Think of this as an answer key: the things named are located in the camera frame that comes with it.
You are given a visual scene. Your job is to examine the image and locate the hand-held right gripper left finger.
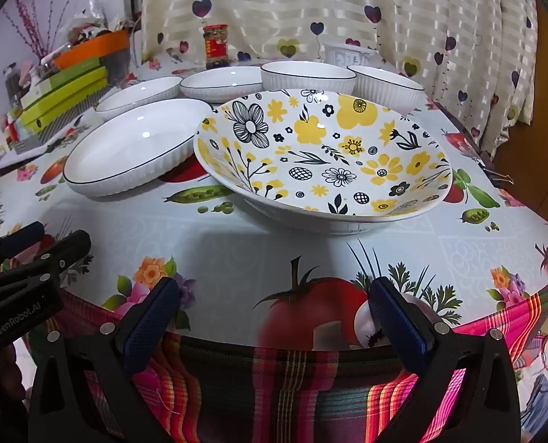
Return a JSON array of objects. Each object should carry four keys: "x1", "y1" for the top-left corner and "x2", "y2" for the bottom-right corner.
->
[{"x1": 27, "y1": 277, "x2": 182, "y2": 443}]

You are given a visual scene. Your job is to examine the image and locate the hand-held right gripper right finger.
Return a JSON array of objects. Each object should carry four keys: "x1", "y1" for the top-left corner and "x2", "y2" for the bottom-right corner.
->
[{"x1": 368, "y1": 277, "x2": 521, "y2": 443}]

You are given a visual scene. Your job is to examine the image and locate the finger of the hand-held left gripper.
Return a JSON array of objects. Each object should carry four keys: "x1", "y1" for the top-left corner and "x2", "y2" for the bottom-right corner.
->
[
  {"x1": 0, "y1": 230, "x2": 92, "y2": 294},
  {"x1": 0, "y1": 221, "x2": 45, "y2": 271}
]

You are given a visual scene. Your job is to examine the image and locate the white black-rimmed plate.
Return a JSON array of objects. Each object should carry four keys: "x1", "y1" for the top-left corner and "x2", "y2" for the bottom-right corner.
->
[
  {"x1": 63, "y1": 99, "x2": 219, "y2": 198},
  {"x1": 95, "y1": 76, "x2": 183, "y2": 121},
  {"x1": 180, "y1": 66, "x2": 264, "y2": 103}
]

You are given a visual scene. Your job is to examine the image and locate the yellow floral plate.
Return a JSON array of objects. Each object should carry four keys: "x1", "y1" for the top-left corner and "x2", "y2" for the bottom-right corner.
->
[{"x1": 194, "y1": 87, "x2": 453, "y2": 237}]

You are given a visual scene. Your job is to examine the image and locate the white ribbed bowl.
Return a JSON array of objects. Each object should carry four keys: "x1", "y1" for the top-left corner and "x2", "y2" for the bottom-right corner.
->
[
  {"x1": 347, "y1": 65, "x2": 426, "y2": 116},
  {"x1": 260, "y1": 61, "x2": 358, "y2": 97}
]

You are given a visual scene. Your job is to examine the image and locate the black white striped box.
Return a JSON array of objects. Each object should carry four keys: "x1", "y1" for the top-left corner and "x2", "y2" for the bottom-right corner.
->
[{"x1": 6, "y1": 102, "x2": 100, "y2": 154}]

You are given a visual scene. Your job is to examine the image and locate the vegetable print tablecloth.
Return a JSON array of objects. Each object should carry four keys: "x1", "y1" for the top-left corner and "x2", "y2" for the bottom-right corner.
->
[{"x1": 0, "y1": 51, "x2": 548, "y2": 365}]

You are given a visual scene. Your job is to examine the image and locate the lime green flat box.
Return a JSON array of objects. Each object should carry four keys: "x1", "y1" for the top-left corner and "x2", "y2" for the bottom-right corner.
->
[
  {"x1": 20, "y1": 67, "x2": 108, "y2": 123},
  {"x1": 19, "y1": 78, "x2": 109, "y2": 137}
]

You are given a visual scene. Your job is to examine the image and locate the dark glass jar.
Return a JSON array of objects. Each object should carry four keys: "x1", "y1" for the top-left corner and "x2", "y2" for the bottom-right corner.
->
[{"x1": 4, "y1": 65, "x2": 22, "y2": 103}]

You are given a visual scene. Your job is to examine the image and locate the pale green flat box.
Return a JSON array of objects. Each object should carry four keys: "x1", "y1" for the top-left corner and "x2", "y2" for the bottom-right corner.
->
[{"x1": 22, "y1": 58, "x2": 101, "y2": 102}]

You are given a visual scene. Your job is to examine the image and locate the orange tray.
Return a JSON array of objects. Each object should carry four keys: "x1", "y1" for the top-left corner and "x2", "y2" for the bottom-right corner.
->
[{"x1": 54, "y1": 30, "x2": 131, "y2": 71}]

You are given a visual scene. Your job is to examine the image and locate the pink flower branches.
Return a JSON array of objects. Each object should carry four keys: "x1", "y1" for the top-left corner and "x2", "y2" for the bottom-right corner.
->
[{"x1": 1, "y1": 0, "x2": 94, "y2": 61}]

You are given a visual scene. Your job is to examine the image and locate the pile of packets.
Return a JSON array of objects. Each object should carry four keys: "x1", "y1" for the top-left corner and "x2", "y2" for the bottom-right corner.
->
[{"x1": 66, "y1": 0, "x2": 132, "y2": 40}]

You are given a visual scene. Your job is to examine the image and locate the red-label sauce jar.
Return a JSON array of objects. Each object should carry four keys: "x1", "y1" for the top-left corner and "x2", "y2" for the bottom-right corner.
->
[{"x1": 203, "y1": 24, "x2": 231, "y2": 70}]

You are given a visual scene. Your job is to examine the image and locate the white plastic tub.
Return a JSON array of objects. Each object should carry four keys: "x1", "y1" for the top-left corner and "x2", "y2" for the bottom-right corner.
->
[{"x1": 324, "y1": 41, "x2": 378, "y2": 71}]

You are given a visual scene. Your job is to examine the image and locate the heart print curtain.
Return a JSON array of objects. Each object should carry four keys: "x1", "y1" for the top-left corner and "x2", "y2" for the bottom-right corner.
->
[{"x1": 140, "y1": 0, "x2": 540, "y2": 158}]

